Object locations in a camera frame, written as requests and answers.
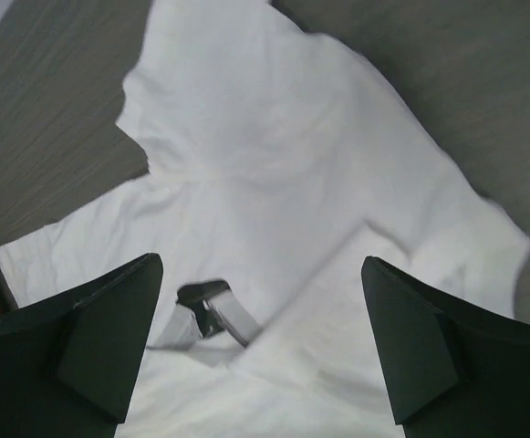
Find white t shirt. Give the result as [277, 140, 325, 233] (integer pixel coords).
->
[0, 1, 530, 437]

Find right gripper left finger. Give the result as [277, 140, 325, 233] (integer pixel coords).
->
[0, 253, 163, 437]

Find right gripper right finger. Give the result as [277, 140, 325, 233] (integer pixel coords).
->
[361, 256, 530, 437]

